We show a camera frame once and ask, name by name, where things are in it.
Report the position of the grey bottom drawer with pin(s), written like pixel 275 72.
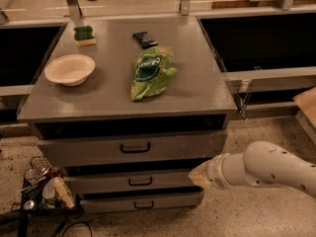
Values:
pixel 143 202

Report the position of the green chip bag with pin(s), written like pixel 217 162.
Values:
pixel 152 73

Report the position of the brown cardboard box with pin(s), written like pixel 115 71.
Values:
pixel 306 101

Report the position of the dark blue snack packet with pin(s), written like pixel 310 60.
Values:
pixel 144 39

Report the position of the white cup in rack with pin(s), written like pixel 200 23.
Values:
pixel 49 189

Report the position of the grey top drawer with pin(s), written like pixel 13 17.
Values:
pixel 132 149

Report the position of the green yellow sponge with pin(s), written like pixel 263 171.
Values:
pixel 84 36

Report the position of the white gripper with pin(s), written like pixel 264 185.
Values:
pixel 215 174

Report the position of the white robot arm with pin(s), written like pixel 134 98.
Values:
pixel 261 165

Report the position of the grey drawer cabinet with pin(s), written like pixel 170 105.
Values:
pixel 197 100

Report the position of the white bowl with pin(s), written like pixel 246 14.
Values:
pixel 70 70

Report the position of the grey drawer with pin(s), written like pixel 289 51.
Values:
pixel 143 202
pixel 129 181
pixel 132 149

